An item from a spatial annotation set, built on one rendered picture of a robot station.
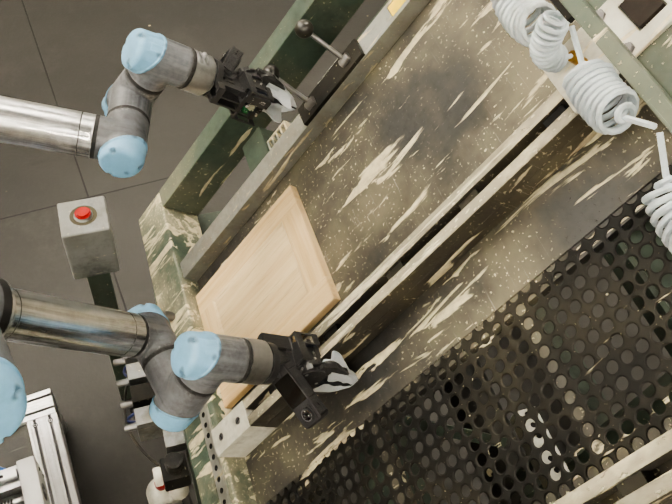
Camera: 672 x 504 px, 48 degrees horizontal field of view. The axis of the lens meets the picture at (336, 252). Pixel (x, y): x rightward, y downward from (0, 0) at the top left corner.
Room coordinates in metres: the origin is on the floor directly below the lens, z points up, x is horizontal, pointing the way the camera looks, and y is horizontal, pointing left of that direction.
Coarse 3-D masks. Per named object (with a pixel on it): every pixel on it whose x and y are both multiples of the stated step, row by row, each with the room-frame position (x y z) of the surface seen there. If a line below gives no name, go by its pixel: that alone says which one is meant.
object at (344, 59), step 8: (296, 24) 1.28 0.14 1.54; (304, 24) 1.28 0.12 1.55; (312, 24) 1.29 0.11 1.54; (296, 32) 1.27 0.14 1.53; (304, 32) 1.27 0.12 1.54; (312, 32) 1.28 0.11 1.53; (320, 40) 1.28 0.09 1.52; (328, 48) 1.27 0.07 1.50; (336, 56) 1.27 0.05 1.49; (344, 56) 1.27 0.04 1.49; (344, 64) 1.26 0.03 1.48
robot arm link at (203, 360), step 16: (192, 336) 0.61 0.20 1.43; (208, 336) 0.62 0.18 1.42; (224, 336) 0.64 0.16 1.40; (176, 352) 0.60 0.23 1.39; (192, 352) 0.59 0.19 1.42; (208, 352) 0.60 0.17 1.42; (224, 352) 0.61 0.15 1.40; (240, 352) 0.62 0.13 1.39; (176, 368) 0.58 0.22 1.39; (192, 368) 0.57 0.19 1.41; (208, 368) 0.58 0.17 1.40; (224, 368) 0.59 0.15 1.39; (240, 368) 0.60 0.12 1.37; (192, 384) 0.57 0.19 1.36; (208, 384) 0.57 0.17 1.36
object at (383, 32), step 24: (408, 0) 1.29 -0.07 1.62; (384, 24) 1.29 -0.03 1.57; (408, 24) 1.29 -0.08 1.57; (384, 48) 1.28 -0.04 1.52; (360, 72) 1.26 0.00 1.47; (336, 96) 1.24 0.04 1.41; (312, 120) 1.22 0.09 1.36; (288, 144) 1.21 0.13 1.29; (264, 168) 1.20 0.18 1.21; (288, 168) 1.20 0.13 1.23; (240, 192) 1.19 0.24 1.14; (264, 192) 1.18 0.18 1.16; (240, 216) 1.15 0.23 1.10; (216, 240) 1.13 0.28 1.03; (192, 264) 1.11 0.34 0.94
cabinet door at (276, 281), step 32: (288, 192) 1.13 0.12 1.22; (256, 224) 1.11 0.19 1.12; (288, 224) 1.06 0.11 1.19; (256, 256) 1.05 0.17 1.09; (288, 256) 1.00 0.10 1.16; (320, 256) 0.96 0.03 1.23; (224, 288) 1.02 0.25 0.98; (256, 288) 0.98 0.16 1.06; (288, 288) 0.94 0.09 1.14; (320, 288) 0.89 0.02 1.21; (224, 320) 0.96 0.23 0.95; (256, 320) 0.91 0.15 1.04; (288, 320) 0.87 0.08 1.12; (224, 384) 0.82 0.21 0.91
